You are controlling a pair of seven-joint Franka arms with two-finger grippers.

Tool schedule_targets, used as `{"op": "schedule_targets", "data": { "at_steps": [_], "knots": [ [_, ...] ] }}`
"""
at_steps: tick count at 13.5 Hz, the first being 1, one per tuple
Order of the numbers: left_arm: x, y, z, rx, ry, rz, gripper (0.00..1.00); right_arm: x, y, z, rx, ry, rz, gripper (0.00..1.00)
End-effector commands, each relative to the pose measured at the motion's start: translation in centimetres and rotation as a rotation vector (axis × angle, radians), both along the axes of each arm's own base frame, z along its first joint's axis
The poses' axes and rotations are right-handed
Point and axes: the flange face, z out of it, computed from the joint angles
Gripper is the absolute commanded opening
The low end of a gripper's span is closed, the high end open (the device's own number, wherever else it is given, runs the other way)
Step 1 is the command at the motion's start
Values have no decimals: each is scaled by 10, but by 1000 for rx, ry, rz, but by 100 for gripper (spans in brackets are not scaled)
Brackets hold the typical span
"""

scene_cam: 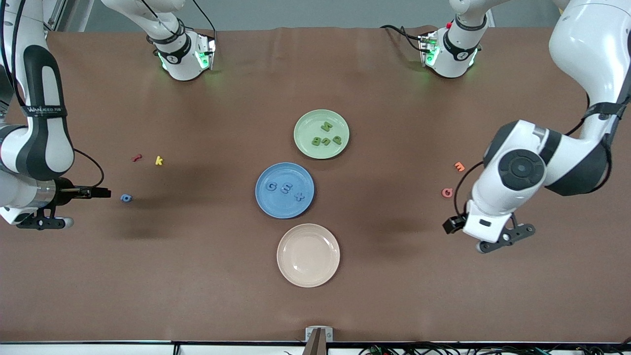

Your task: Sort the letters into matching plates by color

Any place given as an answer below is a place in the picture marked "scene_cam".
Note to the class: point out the green foam letter N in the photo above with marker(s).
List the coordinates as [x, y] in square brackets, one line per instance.
[326, 126]

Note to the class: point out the blue plate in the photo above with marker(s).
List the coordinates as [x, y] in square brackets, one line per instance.
[284, 209]

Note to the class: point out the blue foam letter G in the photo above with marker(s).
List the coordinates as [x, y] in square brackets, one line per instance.
[267, 186]

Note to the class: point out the brown table mat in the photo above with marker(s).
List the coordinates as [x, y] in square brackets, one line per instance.
[197, 276]

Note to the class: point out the white table edge rail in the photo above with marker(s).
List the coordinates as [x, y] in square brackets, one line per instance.
[98, 350]

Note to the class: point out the silver camera mount bracket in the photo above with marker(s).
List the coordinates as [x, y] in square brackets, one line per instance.
[318, 345]

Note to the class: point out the aluminium frame profile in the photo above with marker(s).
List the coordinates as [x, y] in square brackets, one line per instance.
[59, 15]

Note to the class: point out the blue foam letter E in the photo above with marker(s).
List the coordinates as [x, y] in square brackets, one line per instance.
[286, 188]

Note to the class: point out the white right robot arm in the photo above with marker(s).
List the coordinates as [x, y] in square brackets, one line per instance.
[34, 24]

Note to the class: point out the green plate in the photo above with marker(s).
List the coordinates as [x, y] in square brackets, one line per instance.
[315, 123]

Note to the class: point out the beige plate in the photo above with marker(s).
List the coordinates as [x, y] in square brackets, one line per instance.
[308, 255]

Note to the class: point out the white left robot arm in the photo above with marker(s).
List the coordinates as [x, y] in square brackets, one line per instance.
[586, 44]

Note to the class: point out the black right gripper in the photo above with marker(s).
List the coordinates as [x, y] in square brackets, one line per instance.
[64, 192]

